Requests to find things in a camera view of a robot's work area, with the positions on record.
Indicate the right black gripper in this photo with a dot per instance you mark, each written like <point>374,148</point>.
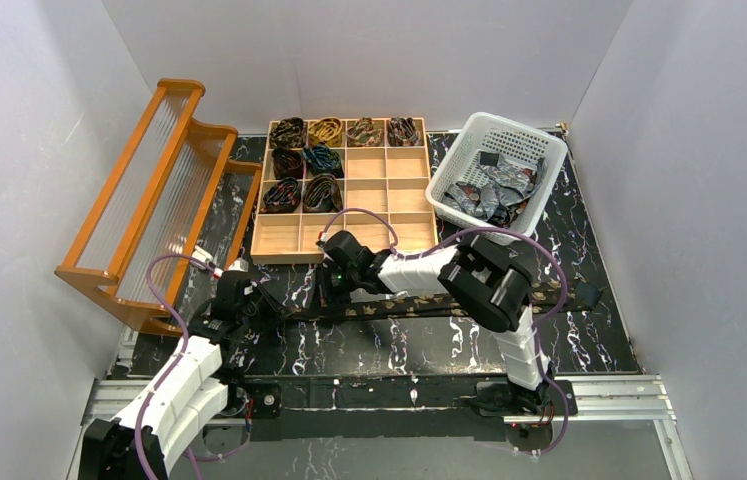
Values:
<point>328,283</point>

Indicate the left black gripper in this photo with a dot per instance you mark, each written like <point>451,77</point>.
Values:
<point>267,302</point>

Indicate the white plastic basket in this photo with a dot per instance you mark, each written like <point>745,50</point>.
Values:
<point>496,134</point>

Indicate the black gold floral tie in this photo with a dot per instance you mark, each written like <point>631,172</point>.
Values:
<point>583,296</point>

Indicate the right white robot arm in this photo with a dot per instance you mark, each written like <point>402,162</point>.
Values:
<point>475,278</point>

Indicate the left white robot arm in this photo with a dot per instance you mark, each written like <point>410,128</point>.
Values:
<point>201,379</point>

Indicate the grey patterned ties pile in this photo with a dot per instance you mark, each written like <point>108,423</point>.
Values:
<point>504,196</point>

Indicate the rolled black grey tie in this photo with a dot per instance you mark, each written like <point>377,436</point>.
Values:
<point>322,194</point>

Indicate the small white connector plug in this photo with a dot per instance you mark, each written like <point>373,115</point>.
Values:
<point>202,256</point>

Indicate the wooden grid organizer tray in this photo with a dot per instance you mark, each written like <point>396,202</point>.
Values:
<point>383,184</point>

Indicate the rolled navy red tie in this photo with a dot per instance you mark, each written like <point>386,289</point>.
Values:
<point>283,197</point>

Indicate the rolled teal patterned tie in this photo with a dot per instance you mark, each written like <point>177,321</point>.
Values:
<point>322,159</point>

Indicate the rolled dark red tie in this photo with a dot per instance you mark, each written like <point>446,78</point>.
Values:
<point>287,163</point>

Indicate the orange wooden rack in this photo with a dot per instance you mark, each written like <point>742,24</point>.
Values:
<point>127,257</point>

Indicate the rolled olive patterned tie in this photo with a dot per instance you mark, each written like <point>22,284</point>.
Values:
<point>365,132</point>

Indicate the rolled yellow tie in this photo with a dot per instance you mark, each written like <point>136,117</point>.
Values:
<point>328,131</point>

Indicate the rolled dark striped tie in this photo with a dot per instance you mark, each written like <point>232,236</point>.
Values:
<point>402,132</point>

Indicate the rolled black gold tie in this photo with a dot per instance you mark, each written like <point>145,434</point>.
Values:
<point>289,133</point>

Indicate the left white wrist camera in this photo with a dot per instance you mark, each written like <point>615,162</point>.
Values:
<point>239,267</point>

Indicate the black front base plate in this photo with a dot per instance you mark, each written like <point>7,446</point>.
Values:
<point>402,406</point>

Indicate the aluminium frame rail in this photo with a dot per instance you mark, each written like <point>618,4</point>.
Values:
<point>616,397</point>

